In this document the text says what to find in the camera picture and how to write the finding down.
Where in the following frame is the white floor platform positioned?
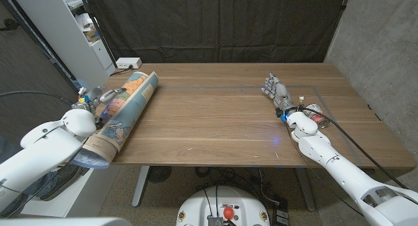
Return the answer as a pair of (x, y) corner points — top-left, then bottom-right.
(19, 165), (120, 219)

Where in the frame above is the white shelf cabinet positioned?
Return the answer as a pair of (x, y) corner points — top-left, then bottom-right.
(9, 0), (117, 93)

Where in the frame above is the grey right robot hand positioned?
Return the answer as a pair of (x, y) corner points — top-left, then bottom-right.
(260, 71), (297, 113)

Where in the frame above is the black curtain backdrop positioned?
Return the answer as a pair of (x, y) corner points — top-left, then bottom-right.
(83, 0), (349, 64)

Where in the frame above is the white crumpled packaging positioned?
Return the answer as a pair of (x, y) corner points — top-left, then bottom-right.
(74, 12), (95, 30)

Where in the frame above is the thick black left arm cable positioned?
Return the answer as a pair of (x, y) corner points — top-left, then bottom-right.
(0, 90), (76, 108)

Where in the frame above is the black floor power strip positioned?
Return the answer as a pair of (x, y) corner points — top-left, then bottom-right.
(272, 199), (290, 226)

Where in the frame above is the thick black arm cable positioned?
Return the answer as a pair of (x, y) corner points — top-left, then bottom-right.
(0, 90), (76, 108)
(298, 106), (409, 190)

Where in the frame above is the black door handle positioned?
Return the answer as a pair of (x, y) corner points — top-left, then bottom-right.
(0, 18), (20, 33)

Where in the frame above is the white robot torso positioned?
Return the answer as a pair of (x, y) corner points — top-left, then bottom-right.
(0, 218), (133, 226)

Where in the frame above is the white power box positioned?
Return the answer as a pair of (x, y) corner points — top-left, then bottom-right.
(116, 57), (143, 70)

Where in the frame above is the black backdrop stand pole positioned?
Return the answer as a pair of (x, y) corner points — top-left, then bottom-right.
(76, 0), (118, 69)

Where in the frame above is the red and white can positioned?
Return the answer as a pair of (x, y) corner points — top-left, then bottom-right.
(302, 103), (329, 129)

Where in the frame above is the round black floor fan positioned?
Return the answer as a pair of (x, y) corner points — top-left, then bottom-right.
(147, 166), (173, 184)

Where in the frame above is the brown cardboard box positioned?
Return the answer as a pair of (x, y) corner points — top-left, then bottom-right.
(83, 27), (101, 43)

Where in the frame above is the person in blue jeans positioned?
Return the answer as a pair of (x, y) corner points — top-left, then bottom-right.
(0, 134), (84, 217)

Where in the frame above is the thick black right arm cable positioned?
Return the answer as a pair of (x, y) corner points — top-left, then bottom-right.
(298, 106), (409, 190)

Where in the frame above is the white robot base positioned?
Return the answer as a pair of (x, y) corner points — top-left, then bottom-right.
(175, 186), (271, 226)

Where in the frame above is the white table leg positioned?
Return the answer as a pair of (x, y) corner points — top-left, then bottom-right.
(295, 168), (317, 212)
(131, 166), (150, 208)

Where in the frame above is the paper map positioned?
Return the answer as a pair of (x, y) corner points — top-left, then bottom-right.
(70, 71), (160, 170)

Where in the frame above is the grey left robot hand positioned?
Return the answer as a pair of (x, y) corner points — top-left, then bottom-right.
(72, 87), (127, 114)

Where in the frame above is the black power box cord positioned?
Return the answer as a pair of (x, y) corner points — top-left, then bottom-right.
(109, 65), (135, 77)

